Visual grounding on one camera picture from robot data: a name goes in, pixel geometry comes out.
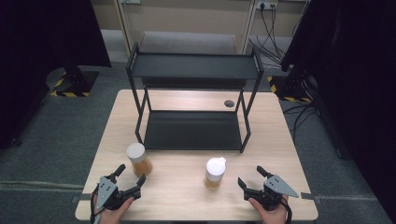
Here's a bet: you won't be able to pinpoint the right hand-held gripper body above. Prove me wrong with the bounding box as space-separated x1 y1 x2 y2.
243 175 300 212

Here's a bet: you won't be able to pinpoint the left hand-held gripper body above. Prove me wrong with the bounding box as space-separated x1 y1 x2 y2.
92 175 143 212

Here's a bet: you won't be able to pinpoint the glass jar with white lid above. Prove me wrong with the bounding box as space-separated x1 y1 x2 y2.
126 142 153 178

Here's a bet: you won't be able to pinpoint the bottle with white flip lid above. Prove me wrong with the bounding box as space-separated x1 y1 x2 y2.
204 156 228 190

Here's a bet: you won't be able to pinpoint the black two-tier metal shelf rack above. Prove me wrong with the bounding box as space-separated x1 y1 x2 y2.
125 41 265 154

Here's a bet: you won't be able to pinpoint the person's left hand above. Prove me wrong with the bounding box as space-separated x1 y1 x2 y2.
98 197 135 224

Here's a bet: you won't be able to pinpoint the person's right hand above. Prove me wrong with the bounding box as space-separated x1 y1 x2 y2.
247 194 290 224

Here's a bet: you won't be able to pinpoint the stand base with striped tape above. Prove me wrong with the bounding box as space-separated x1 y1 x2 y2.
46 65 100 98
267 74 313 104

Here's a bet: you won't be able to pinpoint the black curtain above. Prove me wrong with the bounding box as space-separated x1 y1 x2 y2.
279 0 396 224
0 0 112 150

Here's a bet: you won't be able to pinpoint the left hand-held gripper cable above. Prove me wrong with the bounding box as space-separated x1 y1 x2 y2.
89 190 101 224

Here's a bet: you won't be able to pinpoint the hand-held gripper cable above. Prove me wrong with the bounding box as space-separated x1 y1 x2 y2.
89 190 101 224
279 199 293 224

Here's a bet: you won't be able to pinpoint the right hand-held gripper cable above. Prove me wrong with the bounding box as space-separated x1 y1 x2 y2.
279 199 293 224

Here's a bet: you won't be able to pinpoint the black floor cables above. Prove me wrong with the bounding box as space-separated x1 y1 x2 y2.
281 102 319 142

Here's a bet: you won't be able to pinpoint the black power cable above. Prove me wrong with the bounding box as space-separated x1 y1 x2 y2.
247 3 285 64
257 3 283 52

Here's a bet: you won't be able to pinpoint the white wall socket with black plugs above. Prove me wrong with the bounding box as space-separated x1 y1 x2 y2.
256 0 279 10

